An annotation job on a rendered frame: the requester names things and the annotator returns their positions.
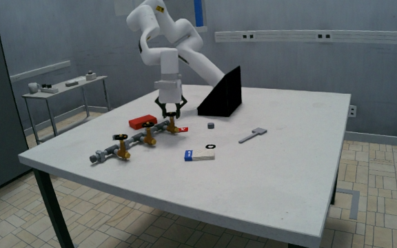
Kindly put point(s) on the grey pipe manifold with brass valves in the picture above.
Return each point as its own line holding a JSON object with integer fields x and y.
{"x": 125, "y": 144}

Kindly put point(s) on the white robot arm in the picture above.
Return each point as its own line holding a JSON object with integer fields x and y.
{"x": 186, "y": 51}

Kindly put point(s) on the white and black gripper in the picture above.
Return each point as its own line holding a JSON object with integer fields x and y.
{"x": 171, "y": 96}

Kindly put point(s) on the red rectangular block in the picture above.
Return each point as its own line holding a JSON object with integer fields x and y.
{"x": 136, "y": 123}

